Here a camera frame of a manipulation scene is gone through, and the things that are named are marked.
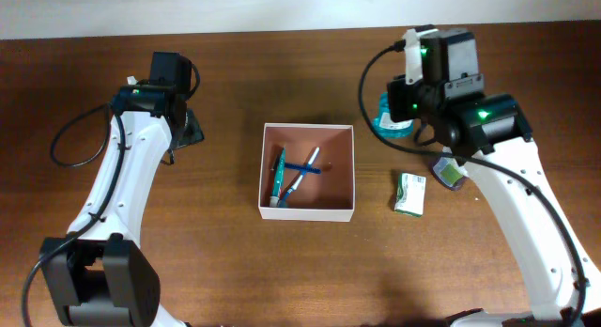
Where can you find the teal mouthwash bottle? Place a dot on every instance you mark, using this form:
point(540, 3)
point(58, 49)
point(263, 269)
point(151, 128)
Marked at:
point(384, 124)

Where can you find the blue white toothbrush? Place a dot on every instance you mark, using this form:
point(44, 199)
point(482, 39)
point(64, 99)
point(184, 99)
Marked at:
point(289, 190)

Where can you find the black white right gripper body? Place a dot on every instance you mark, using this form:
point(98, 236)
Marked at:
point(410, 101)

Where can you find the green white soap packet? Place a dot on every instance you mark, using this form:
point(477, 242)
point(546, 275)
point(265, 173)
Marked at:
point(410, 195)

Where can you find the clear foam soap dispenser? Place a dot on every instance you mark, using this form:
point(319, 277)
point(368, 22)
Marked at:
point(448, 173)

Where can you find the pink open cardboard box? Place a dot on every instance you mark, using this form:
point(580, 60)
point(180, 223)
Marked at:
point(327, 197)

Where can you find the teal toothpaste tube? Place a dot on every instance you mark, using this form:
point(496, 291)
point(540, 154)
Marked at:
point(279, 170)

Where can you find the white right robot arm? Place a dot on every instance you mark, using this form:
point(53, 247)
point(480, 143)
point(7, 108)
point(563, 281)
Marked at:
point(490, 137)

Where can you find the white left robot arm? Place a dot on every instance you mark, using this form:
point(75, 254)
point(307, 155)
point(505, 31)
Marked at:
point(97, 274)

